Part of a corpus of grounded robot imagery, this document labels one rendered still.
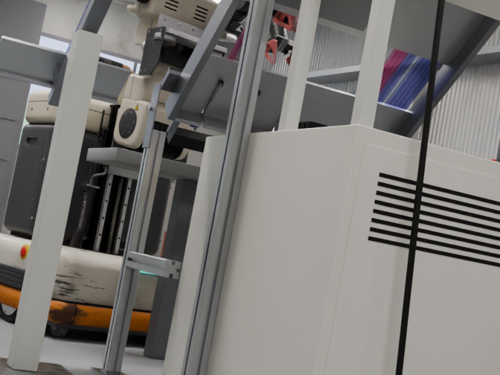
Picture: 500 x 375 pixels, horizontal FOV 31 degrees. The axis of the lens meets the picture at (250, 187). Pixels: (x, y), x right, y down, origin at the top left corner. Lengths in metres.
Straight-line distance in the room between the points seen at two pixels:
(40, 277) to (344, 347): 0.86
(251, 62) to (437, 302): 0.64
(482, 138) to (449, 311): 6.17
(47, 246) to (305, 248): 0.75
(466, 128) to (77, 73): 6.07
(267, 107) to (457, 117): 5.70
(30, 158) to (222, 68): 1.12
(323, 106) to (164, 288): 0.76
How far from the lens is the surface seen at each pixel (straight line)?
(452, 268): 1.70
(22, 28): 10.56
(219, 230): 1.90
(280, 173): 1.78
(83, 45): 2.21
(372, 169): 1.59
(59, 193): 2.18
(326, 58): 9.99
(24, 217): 3.25
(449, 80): 2.55
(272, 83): 2.44
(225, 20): 2.24
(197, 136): 2.49
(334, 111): 2.56
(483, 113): 7.91
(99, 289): 2.95
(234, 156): 1.92
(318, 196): 1.63
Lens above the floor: 0.37
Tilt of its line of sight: 4 degrees up
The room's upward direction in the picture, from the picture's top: 10 degrees clockwise
